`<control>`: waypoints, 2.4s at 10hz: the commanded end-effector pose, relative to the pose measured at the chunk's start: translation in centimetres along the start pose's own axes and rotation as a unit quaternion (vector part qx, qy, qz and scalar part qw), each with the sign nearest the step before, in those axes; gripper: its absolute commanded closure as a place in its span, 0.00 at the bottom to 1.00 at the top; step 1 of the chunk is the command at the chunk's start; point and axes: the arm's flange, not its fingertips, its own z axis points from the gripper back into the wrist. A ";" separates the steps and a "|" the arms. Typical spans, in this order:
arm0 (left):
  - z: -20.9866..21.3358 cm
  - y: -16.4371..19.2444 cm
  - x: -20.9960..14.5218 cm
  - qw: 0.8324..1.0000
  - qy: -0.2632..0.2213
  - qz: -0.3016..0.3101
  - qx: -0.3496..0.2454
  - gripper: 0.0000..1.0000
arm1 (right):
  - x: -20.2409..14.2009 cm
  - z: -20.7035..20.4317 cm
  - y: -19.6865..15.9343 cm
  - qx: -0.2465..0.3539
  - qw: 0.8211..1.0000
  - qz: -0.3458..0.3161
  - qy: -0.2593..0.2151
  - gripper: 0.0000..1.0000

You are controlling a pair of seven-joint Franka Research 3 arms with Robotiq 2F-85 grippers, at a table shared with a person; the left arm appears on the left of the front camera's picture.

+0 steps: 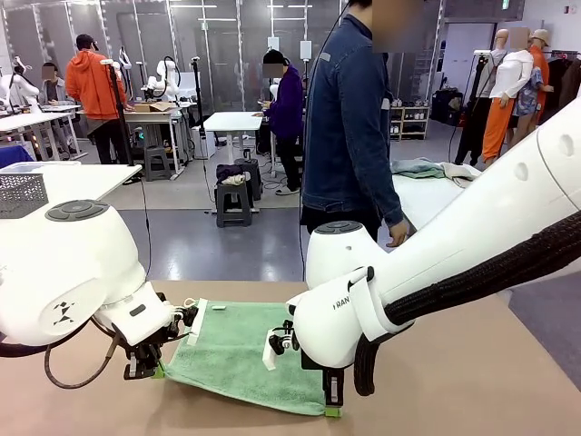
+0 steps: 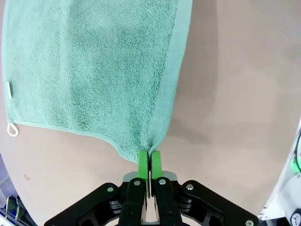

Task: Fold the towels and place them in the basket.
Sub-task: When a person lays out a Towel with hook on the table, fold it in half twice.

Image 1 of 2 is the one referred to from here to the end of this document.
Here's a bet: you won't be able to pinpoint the grey step stool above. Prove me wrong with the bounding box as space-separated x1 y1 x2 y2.
235 157 264 202
215 179 254 229
143 145 176 182

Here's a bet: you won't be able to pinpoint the seated person grey top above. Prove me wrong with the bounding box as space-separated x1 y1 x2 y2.
38 62 69 108

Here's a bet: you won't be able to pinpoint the clothes rack dark garments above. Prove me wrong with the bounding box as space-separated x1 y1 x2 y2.
542 47 581 126

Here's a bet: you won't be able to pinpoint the black tripod with trousers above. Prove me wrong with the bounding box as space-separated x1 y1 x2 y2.
453 49 494 167

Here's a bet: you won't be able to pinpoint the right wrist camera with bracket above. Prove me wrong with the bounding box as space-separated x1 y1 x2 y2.
262 320 300 372

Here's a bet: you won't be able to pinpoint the white long table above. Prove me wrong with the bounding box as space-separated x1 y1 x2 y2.
0 104 87 163

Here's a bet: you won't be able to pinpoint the open cardboard box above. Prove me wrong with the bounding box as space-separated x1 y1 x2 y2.
133 102 176 114

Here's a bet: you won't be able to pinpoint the white computer case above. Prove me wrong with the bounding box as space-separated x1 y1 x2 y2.
192 126 217 160

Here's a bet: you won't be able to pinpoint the person in purple hoodie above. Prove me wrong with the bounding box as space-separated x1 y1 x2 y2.
256 48 305 196

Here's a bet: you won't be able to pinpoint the dark and beige clothes pile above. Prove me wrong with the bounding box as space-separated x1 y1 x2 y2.
215 163 249 186

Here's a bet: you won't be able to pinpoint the mannequin white blouse orange skirt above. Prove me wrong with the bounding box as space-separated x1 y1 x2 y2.
481 26 536 164

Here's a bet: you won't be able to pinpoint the person in orange hoodie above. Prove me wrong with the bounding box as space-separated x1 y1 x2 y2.
64 34 133 165

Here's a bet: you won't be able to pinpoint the black braided cable sleeve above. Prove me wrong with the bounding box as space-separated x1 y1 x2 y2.
352 213 581 397

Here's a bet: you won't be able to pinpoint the white standing desk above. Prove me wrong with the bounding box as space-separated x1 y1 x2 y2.
202 111 265 214

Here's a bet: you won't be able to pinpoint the light grey plastic basket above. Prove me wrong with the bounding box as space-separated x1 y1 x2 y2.
0 161 49 220

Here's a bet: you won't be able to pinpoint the blue cloth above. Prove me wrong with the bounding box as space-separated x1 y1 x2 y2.
0 144 35 169

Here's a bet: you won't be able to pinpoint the white rounded side table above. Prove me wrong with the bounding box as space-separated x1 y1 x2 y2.
390 171 483 231

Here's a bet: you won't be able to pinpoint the white rectangular table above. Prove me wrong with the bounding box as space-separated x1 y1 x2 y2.
0 161 144 223

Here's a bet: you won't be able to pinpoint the mannequin beige hat orange shirt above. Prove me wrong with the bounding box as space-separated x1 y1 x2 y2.
528 28 554 119

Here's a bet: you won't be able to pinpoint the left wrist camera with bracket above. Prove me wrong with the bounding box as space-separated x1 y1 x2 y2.
170 297 210 349

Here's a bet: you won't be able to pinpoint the person in denim jacket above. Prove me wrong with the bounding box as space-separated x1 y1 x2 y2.
299 0 426 249

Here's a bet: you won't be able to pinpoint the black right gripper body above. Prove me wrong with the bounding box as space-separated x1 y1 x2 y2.
300 349 346 382

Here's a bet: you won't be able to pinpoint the person's right hand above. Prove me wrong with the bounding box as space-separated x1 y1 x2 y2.
385 215 412 249

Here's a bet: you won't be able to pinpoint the green terry towel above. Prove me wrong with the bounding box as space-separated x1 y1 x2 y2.
162 301 329 418

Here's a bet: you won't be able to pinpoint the white workbench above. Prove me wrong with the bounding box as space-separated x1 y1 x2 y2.
122 106 187 176

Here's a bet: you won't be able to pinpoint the black thin pole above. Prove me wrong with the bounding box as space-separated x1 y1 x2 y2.
190 56 205 158

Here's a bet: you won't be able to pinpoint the wooden shoe shelf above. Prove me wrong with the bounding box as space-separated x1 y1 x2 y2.
388 104 431 141

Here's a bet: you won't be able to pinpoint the small mannequin patterned shirt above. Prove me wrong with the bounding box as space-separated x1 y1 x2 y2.
515 67 546 137

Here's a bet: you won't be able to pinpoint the person's right forearm denim sleeve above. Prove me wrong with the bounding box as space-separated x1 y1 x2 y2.
358 140 408 226

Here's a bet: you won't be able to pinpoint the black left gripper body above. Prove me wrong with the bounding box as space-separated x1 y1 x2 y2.
115 330 174 364

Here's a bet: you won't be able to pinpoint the bare head white mannequin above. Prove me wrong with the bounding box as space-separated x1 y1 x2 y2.
488 27 512 99

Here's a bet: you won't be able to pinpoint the brown left arm hose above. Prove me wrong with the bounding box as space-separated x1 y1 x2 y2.
44 333 126 391

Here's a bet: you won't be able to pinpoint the black bags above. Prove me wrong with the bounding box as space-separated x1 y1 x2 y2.
430 88 467 127

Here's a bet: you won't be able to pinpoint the teal green towel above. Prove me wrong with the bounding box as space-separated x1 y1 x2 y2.
390 156 448 181

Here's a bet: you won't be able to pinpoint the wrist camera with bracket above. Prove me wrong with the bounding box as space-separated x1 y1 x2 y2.
262 320 300 372
170 297 210 349

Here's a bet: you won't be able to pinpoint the black tripod pole with camera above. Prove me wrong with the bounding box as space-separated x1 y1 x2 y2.
100 57 135 167

